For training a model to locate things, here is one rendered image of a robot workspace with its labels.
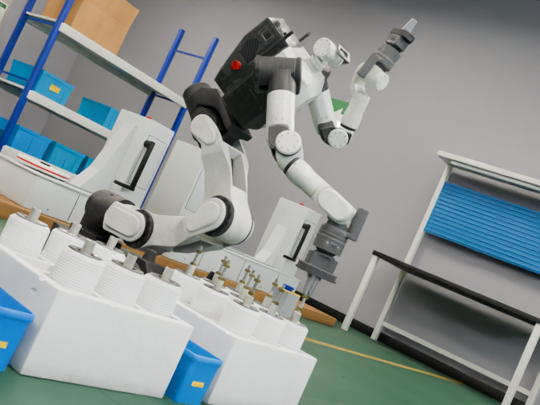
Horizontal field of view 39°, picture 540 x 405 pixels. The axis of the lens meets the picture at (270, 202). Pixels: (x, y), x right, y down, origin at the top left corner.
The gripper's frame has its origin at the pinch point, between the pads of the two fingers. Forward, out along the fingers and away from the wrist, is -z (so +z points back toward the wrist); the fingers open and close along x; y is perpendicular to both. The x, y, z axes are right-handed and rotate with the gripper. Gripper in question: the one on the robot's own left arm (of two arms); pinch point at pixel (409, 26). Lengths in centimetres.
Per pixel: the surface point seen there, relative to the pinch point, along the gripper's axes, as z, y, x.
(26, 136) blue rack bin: 192, 11, -435
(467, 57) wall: -128, -288, -408
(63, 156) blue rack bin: 192, -31, -456
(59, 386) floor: 130, 75, 118
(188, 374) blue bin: 121, 44, 102
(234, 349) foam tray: 113, 33, 94
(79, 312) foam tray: 117, 79, 113
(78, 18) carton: 81, 31, -462
